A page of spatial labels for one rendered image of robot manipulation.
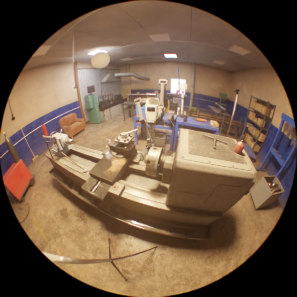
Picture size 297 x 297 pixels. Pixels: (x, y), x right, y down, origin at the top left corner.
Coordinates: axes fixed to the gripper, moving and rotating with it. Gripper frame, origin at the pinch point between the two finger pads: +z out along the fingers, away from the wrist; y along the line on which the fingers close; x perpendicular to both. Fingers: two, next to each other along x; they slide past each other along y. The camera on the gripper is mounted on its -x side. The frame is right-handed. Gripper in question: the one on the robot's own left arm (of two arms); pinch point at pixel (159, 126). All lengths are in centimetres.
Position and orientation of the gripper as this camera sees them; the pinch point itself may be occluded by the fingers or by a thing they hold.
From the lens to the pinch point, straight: 135.2
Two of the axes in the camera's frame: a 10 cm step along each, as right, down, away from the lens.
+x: 2.2, -0.7, 9.7
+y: 9.7, 1.3, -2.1
